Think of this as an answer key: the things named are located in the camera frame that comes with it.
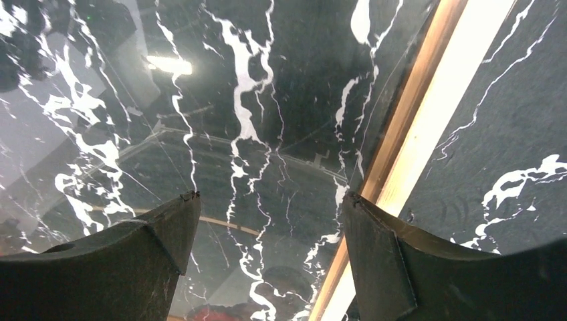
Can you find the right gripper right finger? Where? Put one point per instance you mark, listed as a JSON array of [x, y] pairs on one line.
[[402, 272]]

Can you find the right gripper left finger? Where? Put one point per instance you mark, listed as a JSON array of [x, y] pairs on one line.
[[128, 271]]

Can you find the clear acrylic sheet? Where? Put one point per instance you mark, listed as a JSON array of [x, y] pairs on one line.
[[272, 110]]

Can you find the wooden picture frame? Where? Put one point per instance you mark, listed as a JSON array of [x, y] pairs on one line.
[[457, 39]]

